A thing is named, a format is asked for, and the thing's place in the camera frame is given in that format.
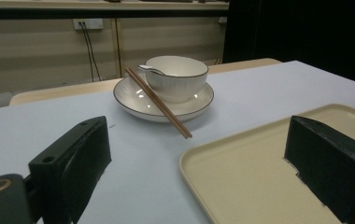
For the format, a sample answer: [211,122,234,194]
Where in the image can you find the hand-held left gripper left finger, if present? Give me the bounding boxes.
[28,116,112,224]

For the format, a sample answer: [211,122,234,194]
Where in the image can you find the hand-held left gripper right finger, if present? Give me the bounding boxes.
[283,115,355,224]

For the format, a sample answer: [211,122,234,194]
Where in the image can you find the beige plastic tray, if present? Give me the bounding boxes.
[178,103,355,224]

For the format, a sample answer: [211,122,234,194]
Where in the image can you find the white ribbed plate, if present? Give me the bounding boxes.
[113,73,215,123]

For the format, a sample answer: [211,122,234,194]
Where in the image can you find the brown wooden chopstick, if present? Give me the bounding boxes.
[124,68,190,140]
[128,67,193,139]

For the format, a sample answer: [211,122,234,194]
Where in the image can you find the white ceramic spoon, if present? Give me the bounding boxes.
[137,64,165,77]

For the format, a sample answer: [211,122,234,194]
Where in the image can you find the white ribbed bowl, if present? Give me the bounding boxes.
[143,55,209,104]

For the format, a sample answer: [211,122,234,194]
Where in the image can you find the black cable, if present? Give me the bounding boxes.
[82,21,102,82]
[78,21,94,83]

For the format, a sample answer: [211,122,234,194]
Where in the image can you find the white wall socket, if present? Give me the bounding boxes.
[73,18,105,31]

